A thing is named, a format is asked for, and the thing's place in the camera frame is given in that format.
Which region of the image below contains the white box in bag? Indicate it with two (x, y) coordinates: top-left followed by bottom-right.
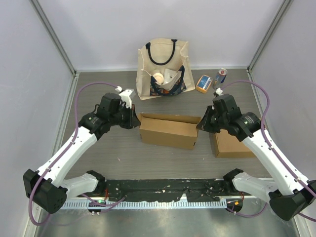
(163, 69), (177, 84)

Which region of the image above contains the tape roll in bag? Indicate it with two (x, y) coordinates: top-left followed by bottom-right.
(153, 73), (164, 84)

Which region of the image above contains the white slotted cable duct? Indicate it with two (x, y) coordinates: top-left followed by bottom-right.
(61, 199), (227, 210)

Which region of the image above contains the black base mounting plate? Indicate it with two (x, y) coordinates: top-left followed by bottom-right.
(77, 179), (245, 203)

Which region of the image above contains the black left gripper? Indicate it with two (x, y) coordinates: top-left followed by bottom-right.
(110, 103), (141, 130)

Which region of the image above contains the silver blue drink can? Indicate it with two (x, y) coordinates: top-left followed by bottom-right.
(212, 68), (228, 90)

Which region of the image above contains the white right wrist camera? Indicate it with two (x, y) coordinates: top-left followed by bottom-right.
(214, 88), (223, 97)

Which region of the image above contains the spare cardboard blank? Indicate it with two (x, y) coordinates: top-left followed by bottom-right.
(139, 113), (201, 150)

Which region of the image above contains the brown cardboard box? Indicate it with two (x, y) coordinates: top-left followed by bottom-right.
(209, 130), (255, 158)

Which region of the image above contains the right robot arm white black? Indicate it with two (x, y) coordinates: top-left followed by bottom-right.
(197, 94), (316, 221)

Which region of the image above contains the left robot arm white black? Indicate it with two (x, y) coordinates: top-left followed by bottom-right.
(23, 89), (140, 214)

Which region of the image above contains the beige canvas tote bag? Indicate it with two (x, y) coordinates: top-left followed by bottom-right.
(136, 38), (195, 100)

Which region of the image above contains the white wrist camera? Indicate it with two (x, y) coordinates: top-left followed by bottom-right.
(115, 86), (136, 109)
(214, 88), (223, 97)

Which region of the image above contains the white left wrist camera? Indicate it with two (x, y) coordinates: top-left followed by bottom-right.
(115, 86), (136, 109)

